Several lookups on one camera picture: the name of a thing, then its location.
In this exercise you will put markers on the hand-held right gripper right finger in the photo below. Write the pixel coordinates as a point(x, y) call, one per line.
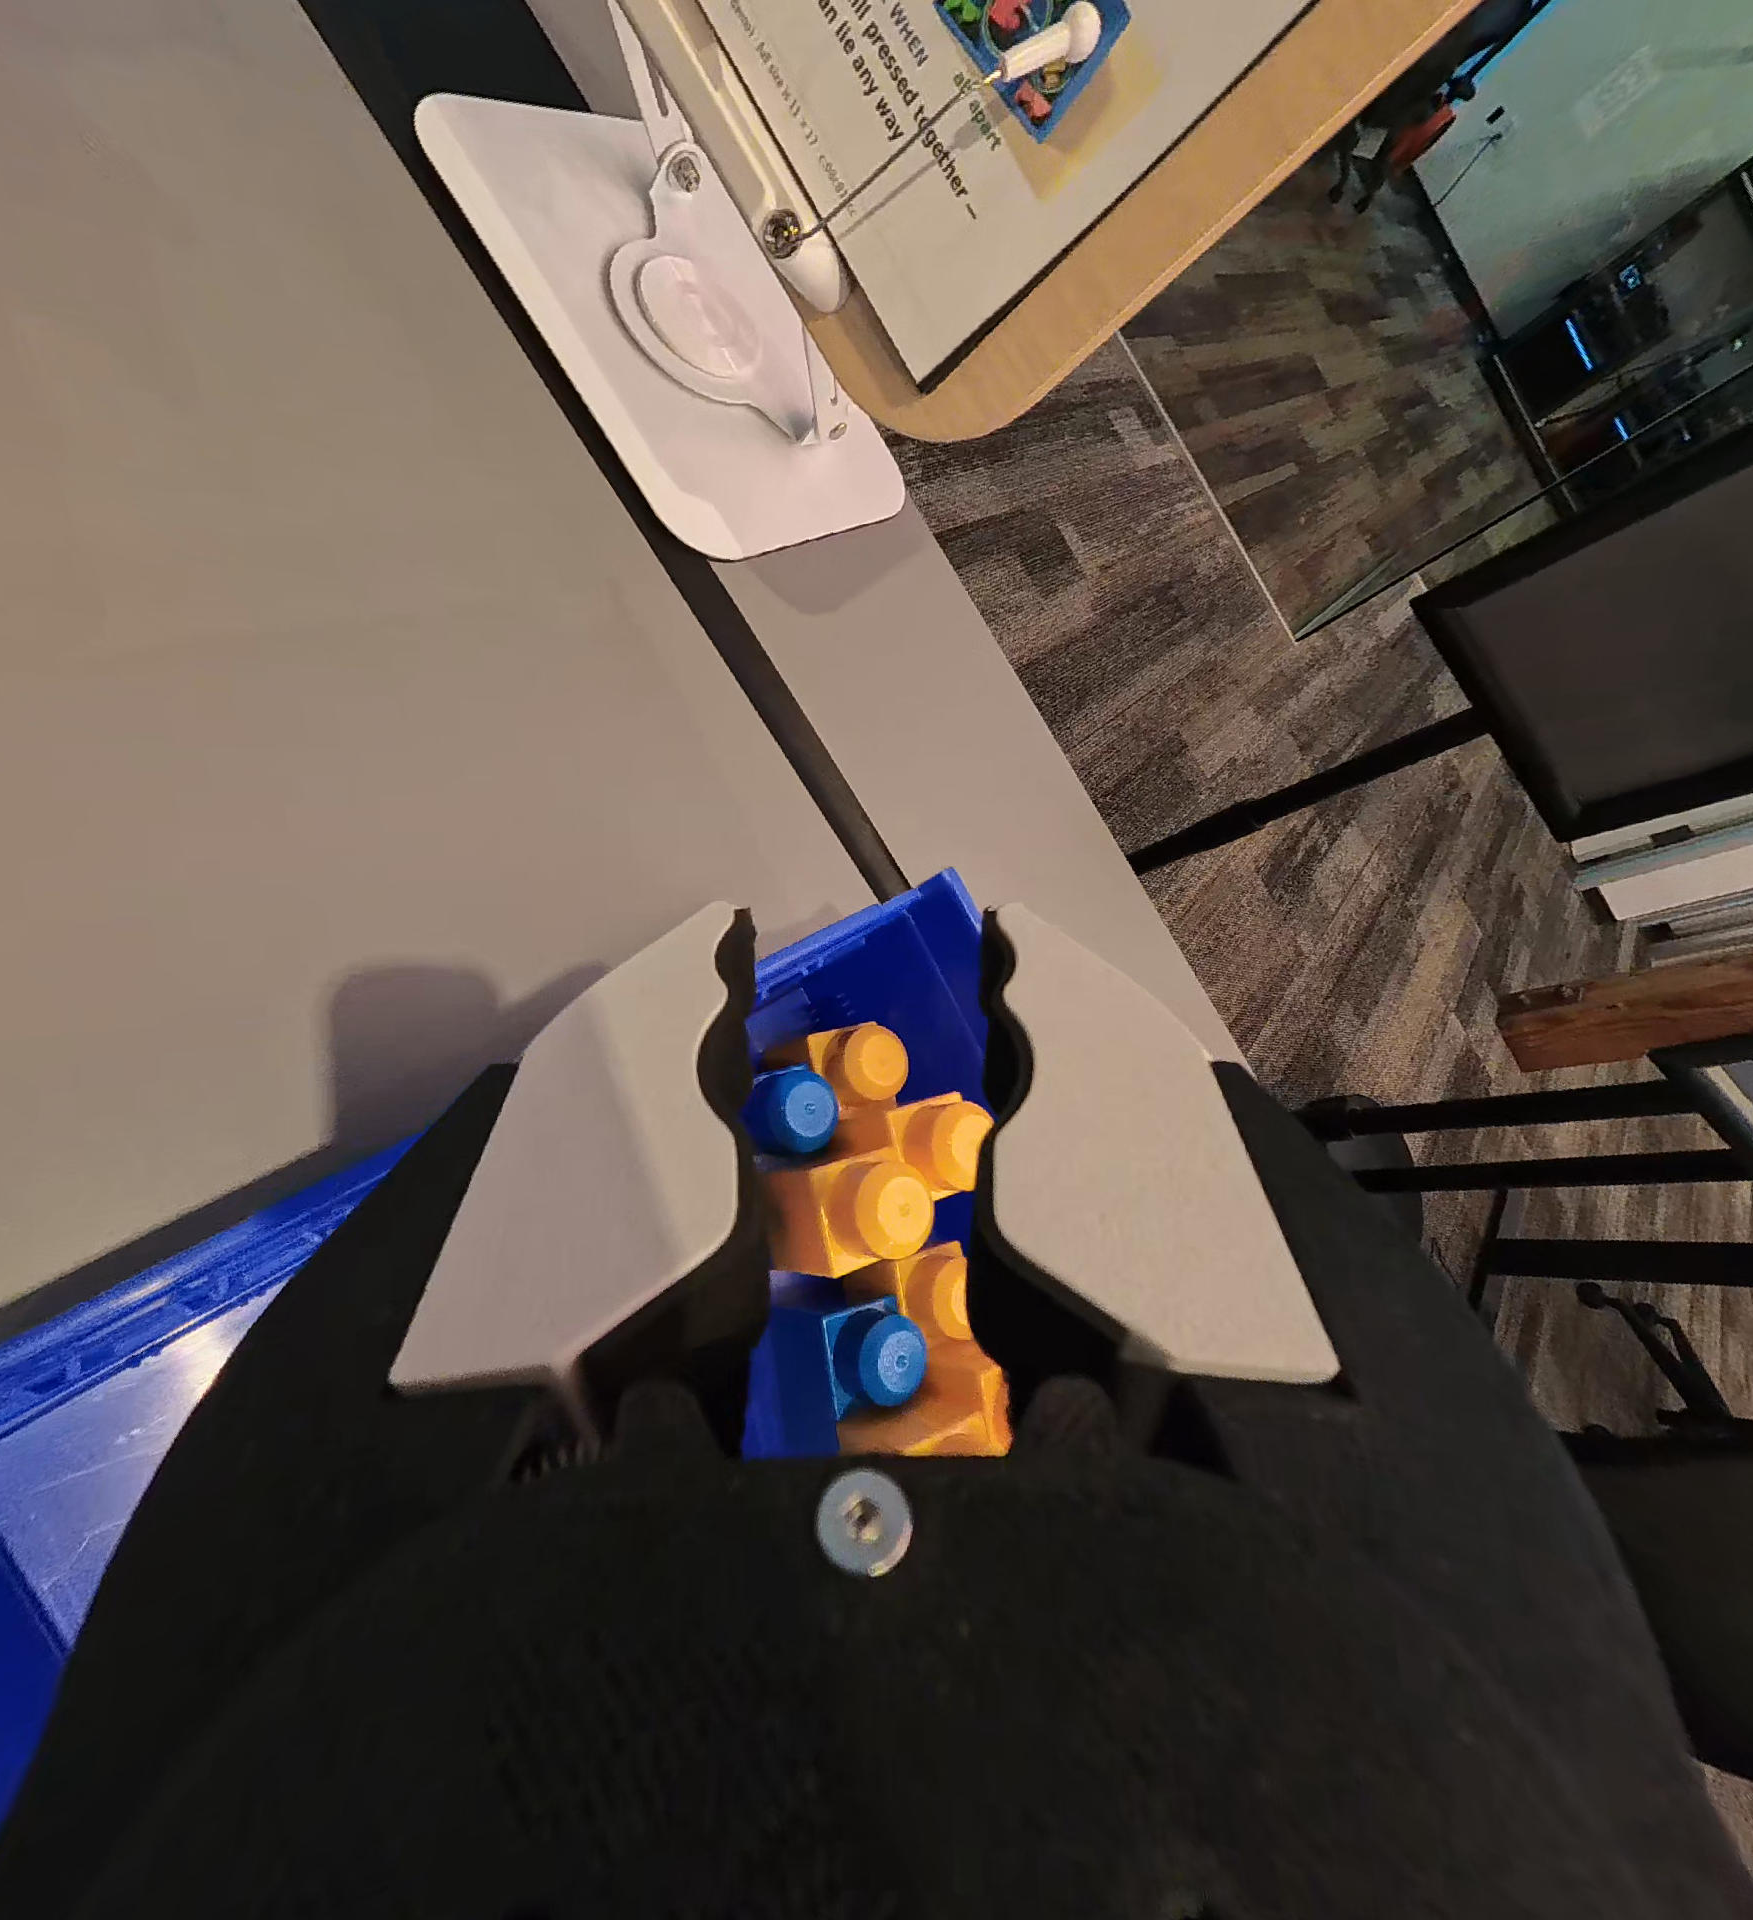
point(1145, 1200)

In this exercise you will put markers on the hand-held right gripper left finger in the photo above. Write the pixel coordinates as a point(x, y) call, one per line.
point(576, 1200)

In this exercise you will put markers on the blue mega block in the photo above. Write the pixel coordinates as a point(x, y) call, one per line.
point(789, 1114)
point(876, 1358)

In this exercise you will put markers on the blue plastic bin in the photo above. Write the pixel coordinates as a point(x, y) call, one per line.
point(139, 1426)

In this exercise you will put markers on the black easel with grey board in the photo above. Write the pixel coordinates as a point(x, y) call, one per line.
point(1566, 1109)
point(1639, 674)

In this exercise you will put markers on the brown wooden plank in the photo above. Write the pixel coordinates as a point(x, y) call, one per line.
point(1671, 996)

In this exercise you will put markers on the black office chair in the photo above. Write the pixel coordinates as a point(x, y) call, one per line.
point(1716, 1573)

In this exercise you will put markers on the white stand base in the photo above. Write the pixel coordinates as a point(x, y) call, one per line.
point(547, 225)

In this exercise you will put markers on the wooden instruction board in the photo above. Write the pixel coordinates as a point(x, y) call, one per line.
point(1115, 149)

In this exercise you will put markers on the glass window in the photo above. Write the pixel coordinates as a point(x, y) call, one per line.
point(1639, 225)

